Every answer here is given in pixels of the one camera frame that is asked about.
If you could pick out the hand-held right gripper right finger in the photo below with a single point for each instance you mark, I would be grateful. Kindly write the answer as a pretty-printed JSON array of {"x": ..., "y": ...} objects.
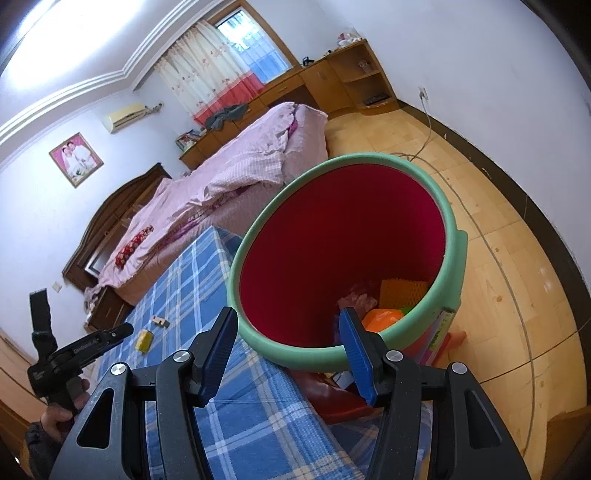
[{"x": 358, "y": 360}]

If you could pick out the pink plastic bag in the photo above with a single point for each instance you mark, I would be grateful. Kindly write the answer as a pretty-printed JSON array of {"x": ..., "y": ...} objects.
[{"x": 358, "y": 300}]

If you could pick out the person's left forearm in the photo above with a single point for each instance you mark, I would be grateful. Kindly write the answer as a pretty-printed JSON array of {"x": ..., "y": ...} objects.
[{"x": 39, "y": 452}]

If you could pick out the red floral pillow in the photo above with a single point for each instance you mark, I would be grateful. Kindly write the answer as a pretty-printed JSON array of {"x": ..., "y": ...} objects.
[{"x": 134, "y": 242}]

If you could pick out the brown wooden cabinet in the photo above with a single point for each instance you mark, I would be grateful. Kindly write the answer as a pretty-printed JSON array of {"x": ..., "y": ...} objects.
[{"x": 568, "y": 443}]

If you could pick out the pink framed photo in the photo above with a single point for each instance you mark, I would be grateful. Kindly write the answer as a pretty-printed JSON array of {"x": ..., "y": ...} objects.
[{"x": 76, "y": 159}]

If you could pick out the cream and red curtain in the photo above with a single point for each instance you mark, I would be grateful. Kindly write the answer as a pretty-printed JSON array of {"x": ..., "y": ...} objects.
[{"x": 207, "y": 69}]

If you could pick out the person's left hand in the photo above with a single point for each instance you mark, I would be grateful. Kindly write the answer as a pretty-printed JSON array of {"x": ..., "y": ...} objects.
[{"x": 57, "y": 420}]

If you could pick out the green rimmed red bin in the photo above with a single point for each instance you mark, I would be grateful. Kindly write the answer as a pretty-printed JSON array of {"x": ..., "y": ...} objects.
[{"x": 332, "y": 221}]

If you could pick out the small yellow block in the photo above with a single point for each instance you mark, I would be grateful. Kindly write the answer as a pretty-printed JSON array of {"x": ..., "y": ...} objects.
[{"x": 144, "y": 341}]

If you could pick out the row of books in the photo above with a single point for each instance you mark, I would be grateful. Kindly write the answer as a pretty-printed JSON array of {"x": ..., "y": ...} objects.
[{"x": 189, "y": 138}]

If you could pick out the yellow bumpy foam sheet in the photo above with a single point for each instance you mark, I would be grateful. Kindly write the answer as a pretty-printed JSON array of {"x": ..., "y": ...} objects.
[{"x": 401, "y": 290}]

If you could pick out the cream air conditioner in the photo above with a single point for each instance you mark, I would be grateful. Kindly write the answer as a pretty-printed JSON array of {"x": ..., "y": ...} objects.
[{"x": 124, "y": 116}]

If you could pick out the wooden nightstand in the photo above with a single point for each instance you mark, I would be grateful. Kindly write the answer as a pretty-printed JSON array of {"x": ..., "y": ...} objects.
[{"x": 108, "y": 308}]

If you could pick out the dark wooden headboard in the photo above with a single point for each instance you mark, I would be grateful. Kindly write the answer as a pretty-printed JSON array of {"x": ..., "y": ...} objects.
[{"x": 115, "y": 203}]

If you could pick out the small green item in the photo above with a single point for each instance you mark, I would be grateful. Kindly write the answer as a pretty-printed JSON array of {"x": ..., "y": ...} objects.
[{"x": 407, "y": 310}]

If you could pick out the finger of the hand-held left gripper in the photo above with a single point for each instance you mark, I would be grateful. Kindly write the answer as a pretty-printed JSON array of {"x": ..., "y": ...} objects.
[{"x": 115, "y": 333}]

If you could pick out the orange plastic piece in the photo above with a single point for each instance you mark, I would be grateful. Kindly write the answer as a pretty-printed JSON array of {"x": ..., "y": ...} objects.
[{"x": 383, "y": 319}]

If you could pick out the grey clothes heap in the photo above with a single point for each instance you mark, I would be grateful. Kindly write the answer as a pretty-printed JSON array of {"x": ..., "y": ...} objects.
[{"x": 226, "y": 115}]

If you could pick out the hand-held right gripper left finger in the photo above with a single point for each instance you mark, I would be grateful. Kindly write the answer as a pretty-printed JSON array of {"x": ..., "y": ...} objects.
[{"x": 219, "y": 355}]

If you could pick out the flat black device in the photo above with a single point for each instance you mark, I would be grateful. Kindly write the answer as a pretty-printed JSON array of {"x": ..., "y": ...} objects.
[{"x": 375, "y": 99}]

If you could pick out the mauve bed mattress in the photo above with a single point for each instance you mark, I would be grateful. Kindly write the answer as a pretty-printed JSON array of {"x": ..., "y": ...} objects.
[{"x": 311, "y": 129}]

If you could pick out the wooden open shelf unit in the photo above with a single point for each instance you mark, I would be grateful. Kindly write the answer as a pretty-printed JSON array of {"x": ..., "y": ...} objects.
[{"x": 337, "y": 64}]

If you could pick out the long wooden desk cabinet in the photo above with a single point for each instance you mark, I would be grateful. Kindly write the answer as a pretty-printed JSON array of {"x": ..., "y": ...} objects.
[{"x": 286, "y": 85}]

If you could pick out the barred window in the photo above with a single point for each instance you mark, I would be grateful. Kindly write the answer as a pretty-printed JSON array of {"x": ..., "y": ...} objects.
[{"x": 258, "y": 46}]

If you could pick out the small wooden block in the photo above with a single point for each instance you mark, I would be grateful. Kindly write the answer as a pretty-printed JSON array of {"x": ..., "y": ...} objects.
[{"x": 159, "y": 321}]

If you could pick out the blue plaid cloth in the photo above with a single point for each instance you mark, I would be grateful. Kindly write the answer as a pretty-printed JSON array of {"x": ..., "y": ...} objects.
[{"x": 258, "y": 415}]

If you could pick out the clear glass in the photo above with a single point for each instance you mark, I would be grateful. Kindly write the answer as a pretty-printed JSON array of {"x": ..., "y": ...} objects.
[{"x": 364, "y": 67}]

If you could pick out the small white containers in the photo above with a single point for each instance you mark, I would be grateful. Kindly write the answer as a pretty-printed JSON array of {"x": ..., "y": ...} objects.
[{"x": 348, "y": 39}]

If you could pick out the small white box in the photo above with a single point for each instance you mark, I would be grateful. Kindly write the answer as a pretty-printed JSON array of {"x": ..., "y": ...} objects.
[{"x": 344, "y": 379}]

